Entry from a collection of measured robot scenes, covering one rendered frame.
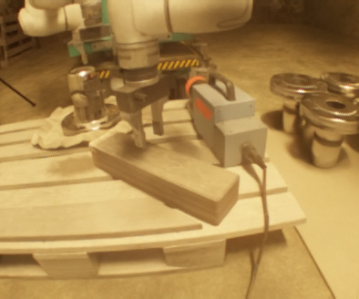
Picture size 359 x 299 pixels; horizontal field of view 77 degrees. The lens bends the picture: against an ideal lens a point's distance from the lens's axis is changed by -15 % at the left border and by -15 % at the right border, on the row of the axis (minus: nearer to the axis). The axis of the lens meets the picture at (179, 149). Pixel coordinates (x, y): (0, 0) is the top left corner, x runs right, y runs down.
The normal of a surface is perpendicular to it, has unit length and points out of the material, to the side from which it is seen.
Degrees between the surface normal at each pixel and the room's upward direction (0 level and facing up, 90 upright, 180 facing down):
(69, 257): 90
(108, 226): 0
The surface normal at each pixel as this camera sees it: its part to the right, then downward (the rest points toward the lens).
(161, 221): -0.07, -0.84
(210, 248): 0.09, 0.53
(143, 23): 0.07, 0.74
